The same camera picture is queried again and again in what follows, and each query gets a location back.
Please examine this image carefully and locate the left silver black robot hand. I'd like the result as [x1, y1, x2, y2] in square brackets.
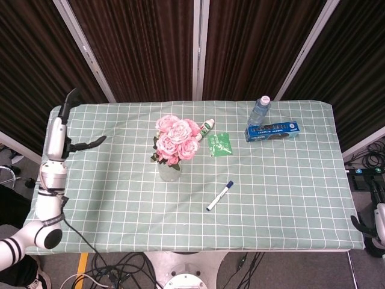
[45, 87, 108, 161]

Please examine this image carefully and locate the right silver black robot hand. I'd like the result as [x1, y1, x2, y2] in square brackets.
[350, 202, 385, 244]

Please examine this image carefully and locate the pink artificial rose bouquet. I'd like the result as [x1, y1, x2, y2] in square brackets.
[150, 114, 202, 172]

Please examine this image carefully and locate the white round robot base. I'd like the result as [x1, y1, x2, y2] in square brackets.
[143, 250, 230, 289]

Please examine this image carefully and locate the clear ribbed glass vase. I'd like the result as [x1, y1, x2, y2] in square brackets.
[156, 158, 183, 183]

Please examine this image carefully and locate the black foot pedal box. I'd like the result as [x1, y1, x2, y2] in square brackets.
[348, 167, 385, 192]

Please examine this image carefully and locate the dark brown corrugated panel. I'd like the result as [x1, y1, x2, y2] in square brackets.
[202, 0, 328, 102]
[0, 0, 109, 157]
[67, 0, 200, 103]
[282, 0, 385, 153]

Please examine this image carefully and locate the blue cookie box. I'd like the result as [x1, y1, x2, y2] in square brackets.
[244, 120, 302, 143]

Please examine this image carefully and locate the black white sneaker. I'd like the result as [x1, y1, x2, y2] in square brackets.
[25, 270, 52, 289]

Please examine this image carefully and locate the small white green bottle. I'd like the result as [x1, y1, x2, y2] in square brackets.
[195, 117, 216, 142]

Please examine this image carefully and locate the white blue marker pen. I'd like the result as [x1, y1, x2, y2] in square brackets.
[206, 179, 235, 212]

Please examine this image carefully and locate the clear plastic water bottle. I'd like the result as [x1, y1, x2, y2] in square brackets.
[247, 95, 272, 128]

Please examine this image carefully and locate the green sachet packet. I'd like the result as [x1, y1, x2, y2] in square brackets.
[207, 131, 235, 159]

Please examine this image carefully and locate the green white checked tablecloth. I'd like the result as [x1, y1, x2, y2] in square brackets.
[25, 99, 366, 256]

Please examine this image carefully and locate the white partition post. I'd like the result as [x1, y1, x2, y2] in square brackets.
[52, 0, 117, 104]
[0, 130, 43, 165]
[340, 125, 385, 161]
[192, 0, 211, 102]
[274, 0, 351, 102]

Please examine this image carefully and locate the black floor cable bundle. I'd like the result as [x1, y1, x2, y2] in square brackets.
[345, 140, 385, 175]
[59, 252, 165, 289]
[230, 250, 266, 289]

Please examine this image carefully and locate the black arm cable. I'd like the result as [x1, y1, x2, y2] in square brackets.
[61, 195, 102, 257]

